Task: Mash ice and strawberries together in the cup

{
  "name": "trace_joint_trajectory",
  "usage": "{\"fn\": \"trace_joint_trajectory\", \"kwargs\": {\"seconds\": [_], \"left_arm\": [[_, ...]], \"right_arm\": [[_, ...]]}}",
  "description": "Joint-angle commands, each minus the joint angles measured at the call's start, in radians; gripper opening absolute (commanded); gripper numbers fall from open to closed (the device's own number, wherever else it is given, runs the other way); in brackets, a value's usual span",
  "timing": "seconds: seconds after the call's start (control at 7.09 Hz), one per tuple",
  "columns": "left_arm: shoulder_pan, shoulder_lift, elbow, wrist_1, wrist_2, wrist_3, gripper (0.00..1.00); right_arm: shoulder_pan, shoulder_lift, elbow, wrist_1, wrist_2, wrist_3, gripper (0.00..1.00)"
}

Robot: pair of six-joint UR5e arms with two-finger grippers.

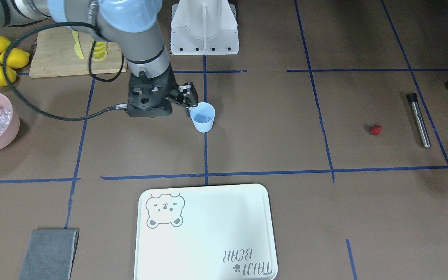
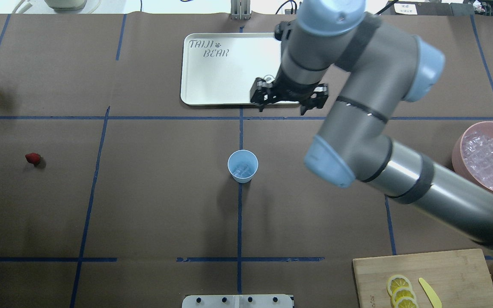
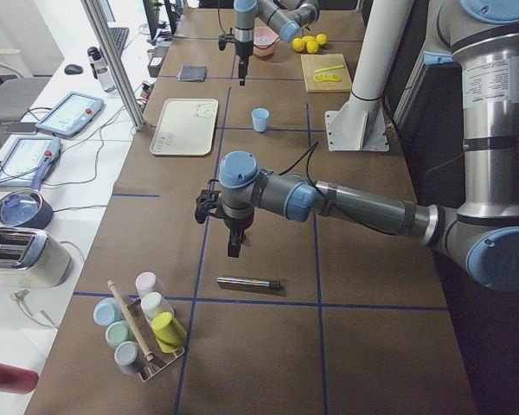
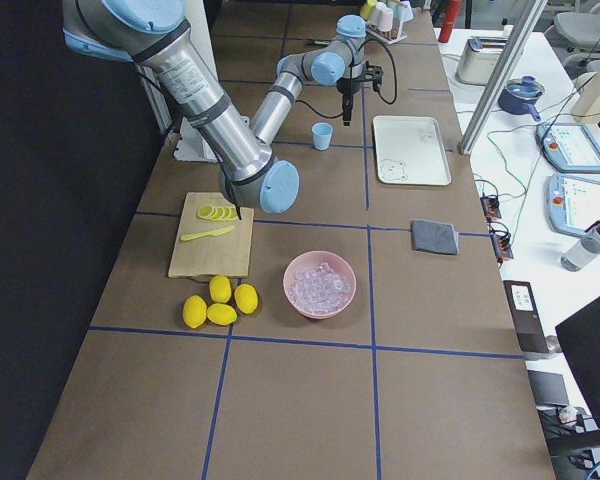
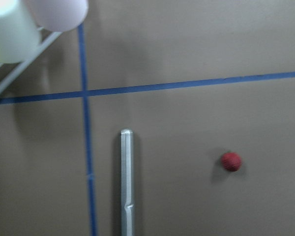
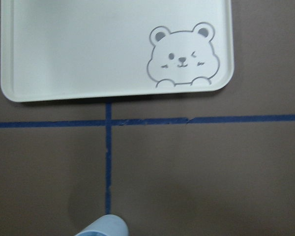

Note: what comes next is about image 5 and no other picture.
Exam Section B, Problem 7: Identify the pink plastic cup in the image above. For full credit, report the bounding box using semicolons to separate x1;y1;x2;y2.
25;0;89;32

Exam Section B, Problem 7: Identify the white plastic cup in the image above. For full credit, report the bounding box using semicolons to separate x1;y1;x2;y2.
0;0;41;63

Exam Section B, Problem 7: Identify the red strawberry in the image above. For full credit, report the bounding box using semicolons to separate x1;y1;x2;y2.
221;152;242;172

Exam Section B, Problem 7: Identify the white wire cup rack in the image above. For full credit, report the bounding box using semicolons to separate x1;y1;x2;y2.
0;27;62;95

